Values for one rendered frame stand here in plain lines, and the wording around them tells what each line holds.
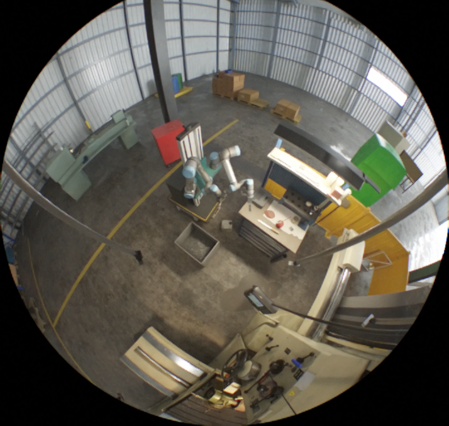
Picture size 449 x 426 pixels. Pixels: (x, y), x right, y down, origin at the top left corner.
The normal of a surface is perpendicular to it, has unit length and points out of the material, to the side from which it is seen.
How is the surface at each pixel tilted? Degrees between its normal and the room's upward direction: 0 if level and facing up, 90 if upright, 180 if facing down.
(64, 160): 90
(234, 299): 0
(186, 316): 0
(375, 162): 84
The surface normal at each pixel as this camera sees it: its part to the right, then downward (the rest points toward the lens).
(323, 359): -0.56, -0.71
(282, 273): 0.02, -0.49
